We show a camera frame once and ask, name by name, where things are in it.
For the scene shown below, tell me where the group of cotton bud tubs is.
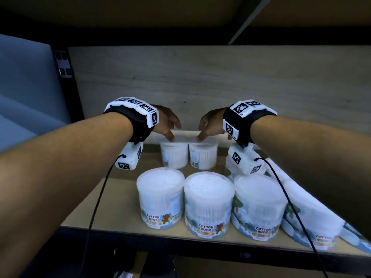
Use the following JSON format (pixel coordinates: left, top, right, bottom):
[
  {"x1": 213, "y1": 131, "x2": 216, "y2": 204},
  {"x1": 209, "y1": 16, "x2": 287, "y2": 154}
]
[{"x1": 136, "y1": 147, "x2": 371, "y2": 254}]

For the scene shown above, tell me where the black cable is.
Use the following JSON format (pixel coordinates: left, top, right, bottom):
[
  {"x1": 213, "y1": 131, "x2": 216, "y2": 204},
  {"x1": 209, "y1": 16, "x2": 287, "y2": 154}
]
[
  {"x1": 254, "y1": 157, "x2": 328, "y2": 278},
  {"x1": 81, "y1": 154, "x2": 127, "y2": 271}
]

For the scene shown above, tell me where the black metal wooden shelf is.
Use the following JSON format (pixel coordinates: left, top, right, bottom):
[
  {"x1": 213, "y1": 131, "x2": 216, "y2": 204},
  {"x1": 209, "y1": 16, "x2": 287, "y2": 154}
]
[{"x1": 0, "y1": 0, "x2": 371, "y2": 278}]

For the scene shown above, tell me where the person's right hand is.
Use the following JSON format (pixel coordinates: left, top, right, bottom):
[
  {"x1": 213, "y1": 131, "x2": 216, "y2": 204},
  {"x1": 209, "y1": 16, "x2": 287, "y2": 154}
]
[{"x1": 196, "y1": 107, "x2": 233, "y2": 143}]

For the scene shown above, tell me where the person's left hand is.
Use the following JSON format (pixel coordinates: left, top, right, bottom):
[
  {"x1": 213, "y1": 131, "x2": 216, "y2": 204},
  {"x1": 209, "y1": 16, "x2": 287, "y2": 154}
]
[{"x1": 152, "y1": 104, "x2": 182, "y2": 142}]

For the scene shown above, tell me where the cotton bud tub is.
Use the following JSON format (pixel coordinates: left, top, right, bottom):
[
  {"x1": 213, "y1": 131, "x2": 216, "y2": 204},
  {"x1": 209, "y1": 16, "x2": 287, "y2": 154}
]
[
  {"x1": 189, "y1": 136, "x2": 218, "y2": 171},
  {"x1": 160, "y1": 136, "x2": 189, "y2": 170}
]

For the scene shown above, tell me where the person's left forearm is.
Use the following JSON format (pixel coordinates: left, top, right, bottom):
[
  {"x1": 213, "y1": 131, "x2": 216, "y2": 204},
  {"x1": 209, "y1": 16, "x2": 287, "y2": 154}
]
[{"x1": 0, "y1": 112, "x2": 134, "y2": 278}]

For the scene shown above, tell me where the person's right forearm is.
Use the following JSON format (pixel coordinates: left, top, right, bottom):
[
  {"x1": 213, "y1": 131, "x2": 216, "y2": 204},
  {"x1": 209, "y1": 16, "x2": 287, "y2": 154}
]
[{"x1": 250, "y1": 115, "x2": 371, "y2": 241}]

